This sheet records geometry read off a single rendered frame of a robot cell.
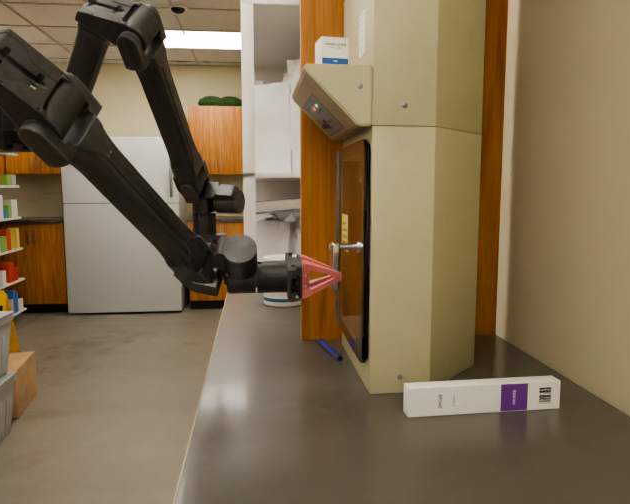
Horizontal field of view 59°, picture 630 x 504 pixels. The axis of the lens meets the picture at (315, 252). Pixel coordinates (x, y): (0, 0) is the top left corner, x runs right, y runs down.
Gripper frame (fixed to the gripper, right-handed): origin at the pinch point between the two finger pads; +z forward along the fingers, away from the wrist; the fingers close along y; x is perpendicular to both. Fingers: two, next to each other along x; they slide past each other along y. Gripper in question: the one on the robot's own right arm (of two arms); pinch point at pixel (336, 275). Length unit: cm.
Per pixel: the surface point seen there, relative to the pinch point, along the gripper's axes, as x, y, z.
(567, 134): -24, 13, 49
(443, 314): 7.0, -3.6, 19.6
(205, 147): 22, 518, -69
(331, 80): -34.2, -0.8, -1.4
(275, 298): 28, 65, -9
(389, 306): 3.9, -6.7, 8.6
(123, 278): 149, 463, -153
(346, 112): -29.1, -1.3, 1.1
